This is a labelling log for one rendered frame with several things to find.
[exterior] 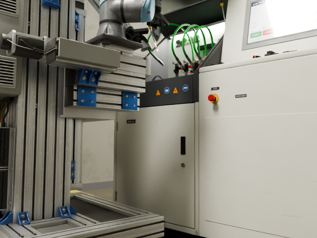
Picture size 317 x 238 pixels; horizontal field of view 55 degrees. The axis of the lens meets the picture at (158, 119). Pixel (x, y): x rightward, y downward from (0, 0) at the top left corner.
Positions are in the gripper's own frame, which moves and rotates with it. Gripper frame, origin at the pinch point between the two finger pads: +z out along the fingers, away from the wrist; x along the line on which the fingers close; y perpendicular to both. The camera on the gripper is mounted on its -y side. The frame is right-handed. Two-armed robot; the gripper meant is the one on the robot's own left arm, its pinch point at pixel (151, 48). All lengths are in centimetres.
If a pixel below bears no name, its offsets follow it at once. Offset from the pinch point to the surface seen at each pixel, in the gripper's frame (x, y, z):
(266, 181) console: 57, 39, 97
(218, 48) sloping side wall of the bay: 31.7, -14.7, 34.6
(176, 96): 25, 25, 38
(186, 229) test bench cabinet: 14, 73, 94
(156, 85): 14.3, 23.9, 23.4
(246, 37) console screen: 43, -26, 42
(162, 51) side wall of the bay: -31.7, -24.4, -0.1
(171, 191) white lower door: 10, 63, 75
